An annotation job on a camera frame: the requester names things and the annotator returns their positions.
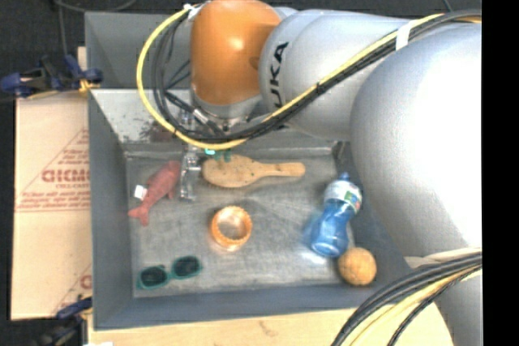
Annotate yellow-orange ball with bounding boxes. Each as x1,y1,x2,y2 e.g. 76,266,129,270
337,246,378,288

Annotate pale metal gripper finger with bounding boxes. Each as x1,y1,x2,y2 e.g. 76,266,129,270
179,156,192,203
190,152,203,200

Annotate blue clear plastic bottle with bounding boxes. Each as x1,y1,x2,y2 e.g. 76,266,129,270
301,172,363,259

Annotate pink toy fish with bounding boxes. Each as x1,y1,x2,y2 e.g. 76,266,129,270
127,160,182,228

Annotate brown cardboard board red print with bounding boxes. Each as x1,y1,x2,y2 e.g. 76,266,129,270
10,45,95,322

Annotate orange ridged ring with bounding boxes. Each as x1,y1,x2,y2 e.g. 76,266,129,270
209,205,254,253

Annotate wooden hairbrush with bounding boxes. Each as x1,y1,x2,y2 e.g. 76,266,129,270
201,154,307,189

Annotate grey metal bin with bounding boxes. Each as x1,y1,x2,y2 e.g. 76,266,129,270
84,11,411,330

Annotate green sunglasses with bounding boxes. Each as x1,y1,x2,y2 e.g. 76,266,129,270
135,254,204,291

